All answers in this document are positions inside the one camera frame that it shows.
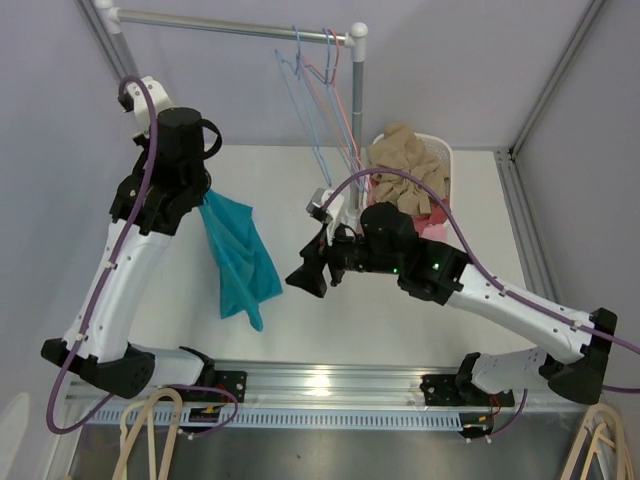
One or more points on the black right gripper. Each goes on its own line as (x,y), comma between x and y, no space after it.
(315,257)

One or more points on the teal t-shirt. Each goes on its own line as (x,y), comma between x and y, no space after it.
(247,274)

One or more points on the pink t-shirt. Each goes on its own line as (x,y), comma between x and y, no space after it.
(435,232)

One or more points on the tan t-shirt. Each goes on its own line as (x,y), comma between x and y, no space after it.
(405,170)

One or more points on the coral red t-shirt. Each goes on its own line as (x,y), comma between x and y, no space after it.
(435,216)

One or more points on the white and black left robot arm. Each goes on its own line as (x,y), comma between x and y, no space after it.
(143,221)

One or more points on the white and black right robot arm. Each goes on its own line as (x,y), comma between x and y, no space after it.
(571,348)

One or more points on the white perforated plastic basket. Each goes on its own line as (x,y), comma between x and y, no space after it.
(442,147)

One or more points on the white and grey clothes rack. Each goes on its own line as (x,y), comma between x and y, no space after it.
(112,17)

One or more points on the beige wooden hangers right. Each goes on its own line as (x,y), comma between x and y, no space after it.
(600,438)

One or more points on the aluminium mounting rail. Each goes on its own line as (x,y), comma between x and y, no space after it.
(348,387)

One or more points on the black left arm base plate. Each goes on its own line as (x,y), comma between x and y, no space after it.
(232,381)

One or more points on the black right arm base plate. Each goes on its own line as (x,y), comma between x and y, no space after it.
(452,390)

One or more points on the white slotted cable duct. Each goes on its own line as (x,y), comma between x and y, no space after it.
(385,420)

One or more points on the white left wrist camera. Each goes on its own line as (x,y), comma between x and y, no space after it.
(132,99)

